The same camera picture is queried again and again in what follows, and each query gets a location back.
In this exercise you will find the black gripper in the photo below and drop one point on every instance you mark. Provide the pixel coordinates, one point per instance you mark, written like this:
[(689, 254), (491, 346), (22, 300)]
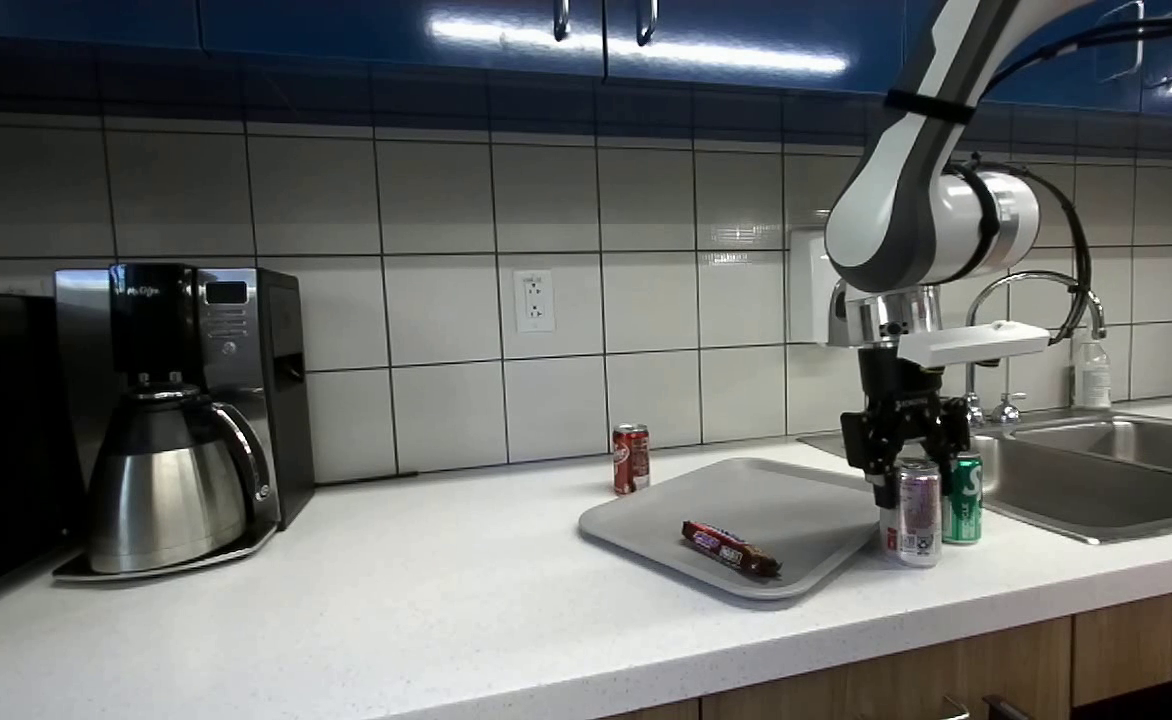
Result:
[(900, 400)]

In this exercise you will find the silver soda can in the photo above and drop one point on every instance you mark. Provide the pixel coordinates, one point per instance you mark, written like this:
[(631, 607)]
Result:
[(918, 524)]

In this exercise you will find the green soda can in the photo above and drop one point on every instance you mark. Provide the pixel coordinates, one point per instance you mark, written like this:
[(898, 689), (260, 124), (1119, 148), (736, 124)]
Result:
[(964, 508)]

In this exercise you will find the red soda can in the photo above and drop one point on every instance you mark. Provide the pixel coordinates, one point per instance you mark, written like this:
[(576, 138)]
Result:
[(631, 459)]

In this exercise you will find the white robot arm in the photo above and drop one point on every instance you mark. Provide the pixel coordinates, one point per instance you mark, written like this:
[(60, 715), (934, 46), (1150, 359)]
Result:
[(910, 222)]

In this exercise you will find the grey plastic tray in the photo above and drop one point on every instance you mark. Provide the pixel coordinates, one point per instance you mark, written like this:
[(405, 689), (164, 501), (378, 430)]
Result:
[(804, 516)]

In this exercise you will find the chrome kitchen faucet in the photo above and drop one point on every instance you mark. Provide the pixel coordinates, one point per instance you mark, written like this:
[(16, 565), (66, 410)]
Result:
[(1091, 320)]

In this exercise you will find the stainless steel sink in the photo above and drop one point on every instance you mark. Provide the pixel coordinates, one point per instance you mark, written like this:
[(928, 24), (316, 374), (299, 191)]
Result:
[(1091, 477)]

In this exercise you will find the clear soap bottle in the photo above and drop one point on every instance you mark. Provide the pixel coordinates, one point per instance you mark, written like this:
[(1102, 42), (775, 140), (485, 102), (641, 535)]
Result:
[(1091, 374)]

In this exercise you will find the Snickers candy bar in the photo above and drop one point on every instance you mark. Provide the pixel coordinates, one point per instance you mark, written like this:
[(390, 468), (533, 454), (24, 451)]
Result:
[(728, 548)]

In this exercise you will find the wooden lower cabinets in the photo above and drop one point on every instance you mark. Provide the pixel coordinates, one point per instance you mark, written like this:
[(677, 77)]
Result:
[(1092, 664)]

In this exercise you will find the blue upper cabinets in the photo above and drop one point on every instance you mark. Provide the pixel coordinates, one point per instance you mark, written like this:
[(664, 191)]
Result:
[(219, 52)]

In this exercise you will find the black microwave oven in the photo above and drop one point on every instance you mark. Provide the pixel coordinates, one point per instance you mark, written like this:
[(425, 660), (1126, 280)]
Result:
[(42, 485)]

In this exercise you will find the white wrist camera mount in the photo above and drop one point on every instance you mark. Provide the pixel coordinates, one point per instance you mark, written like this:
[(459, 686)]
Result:
[(973, 346)]

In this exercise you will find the white wall outlet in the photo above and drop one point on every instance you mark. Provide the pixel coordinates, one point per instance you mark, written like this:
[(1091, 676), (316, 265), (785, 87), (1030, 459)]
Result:
[(533, 300)]

